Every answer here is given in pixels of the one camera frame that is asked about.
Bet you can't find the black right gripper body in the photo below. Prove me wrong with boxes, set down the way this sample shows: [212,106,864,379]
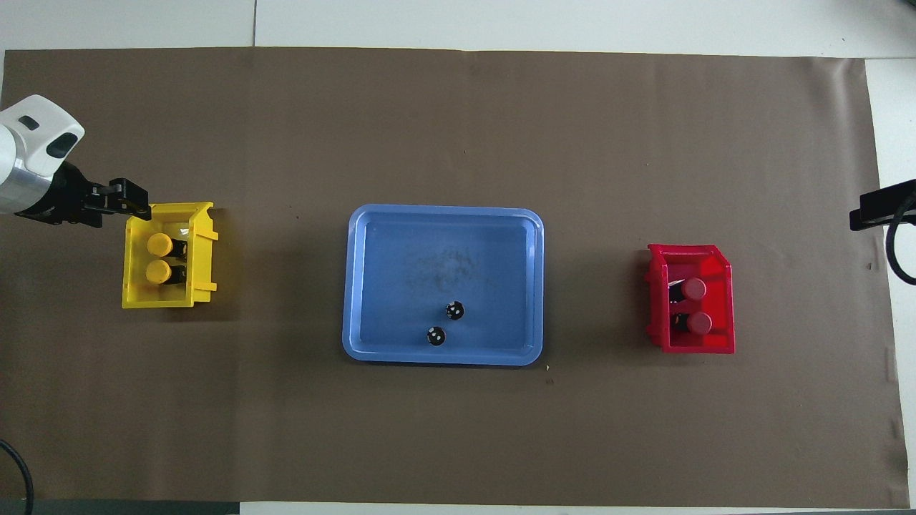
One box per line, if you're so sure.
[862,180,916,228]

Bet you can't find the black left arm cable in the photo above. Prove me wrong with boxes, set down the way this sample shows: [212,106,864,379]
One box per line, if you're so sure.
[0,438,34,515]

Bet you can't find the brown paper table mat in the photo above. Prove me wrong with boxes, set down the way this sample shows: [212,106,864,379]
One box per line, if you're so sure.
[0,47,910,509]

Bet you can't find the red push button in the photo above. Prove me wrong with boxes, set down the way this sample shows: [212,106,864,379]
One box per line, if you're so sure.
[669,278,708,303]
[671,312,713,335]

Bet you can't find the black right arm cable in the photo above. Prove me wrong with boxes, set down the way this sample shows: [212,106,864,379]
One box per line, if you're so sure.
[885,195,916,287]

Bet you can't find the blue plastic tray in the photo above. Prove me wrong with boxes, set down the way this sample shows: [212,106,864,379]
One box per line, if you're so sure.
[342,204,545,367]

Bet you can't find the red plastic storage bin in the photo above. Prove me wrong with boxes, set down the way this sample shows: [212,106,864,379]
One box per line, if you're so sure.
[644,244,736,355]

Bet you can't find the yellow plastic storage bin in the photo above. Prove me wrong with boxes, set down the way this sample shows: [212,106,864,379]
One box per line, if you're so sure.
[122,202,219,309]

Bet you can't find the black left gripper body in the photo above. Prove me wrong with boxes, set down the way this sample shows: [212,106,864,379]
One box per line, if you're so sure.
[14,163,108,228]

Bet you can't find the yellow push button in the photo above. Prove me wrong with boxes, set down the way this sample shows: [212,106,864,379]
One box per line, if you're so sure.
[147,233,188,260]
[145,260,188,285]

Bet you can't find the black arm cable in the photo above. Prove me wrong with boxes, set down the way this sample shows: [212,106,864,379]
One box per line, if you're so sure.
[0,438,34,515]
[885,195,916,287]

